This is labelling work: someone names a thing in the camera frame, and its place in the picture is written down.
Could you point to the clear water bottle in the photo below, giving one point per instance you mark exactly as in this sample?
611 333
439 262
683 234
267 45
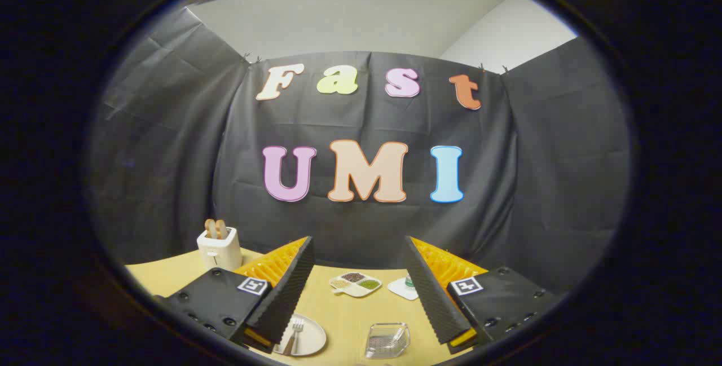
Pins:
409 281

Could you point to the toast slice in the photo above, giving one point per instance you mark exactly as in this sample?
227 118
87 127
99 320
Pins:
221 229
210 228

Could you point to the white square coaster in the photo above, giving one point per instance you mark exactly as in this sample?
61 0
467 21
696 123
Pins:
399 288

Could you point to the metal fork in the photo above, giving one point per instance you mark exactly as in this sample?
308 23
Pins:
295 332

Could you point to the pale beans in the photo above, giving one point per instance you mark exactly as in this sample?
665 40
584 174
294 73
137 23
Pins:
340 283

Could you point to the white divided dish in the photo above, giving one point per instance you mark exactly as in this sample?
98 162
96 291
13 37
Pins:
352 289

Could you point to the round white plate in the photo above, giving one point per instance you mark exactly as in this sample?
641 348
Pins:
313 336

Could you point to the dark grains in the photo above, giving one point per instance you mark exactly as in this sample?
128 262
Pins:
353 277

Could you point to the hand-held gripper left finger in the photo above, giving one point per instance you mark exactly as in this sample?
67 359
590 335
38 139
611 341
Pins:
290 287

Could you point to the white toaster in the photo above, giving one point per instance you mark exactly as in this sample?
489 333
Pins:
220 253

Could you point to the clear plastic container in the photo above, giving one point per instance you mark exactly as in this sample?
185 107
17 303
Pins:
387 341

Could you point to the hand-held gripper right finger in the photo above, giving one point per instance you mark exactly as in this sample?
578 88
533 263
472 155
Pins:
428 292

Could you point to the green mung beans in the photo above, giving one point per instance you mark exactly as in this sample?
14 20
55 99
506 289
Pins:
369 284

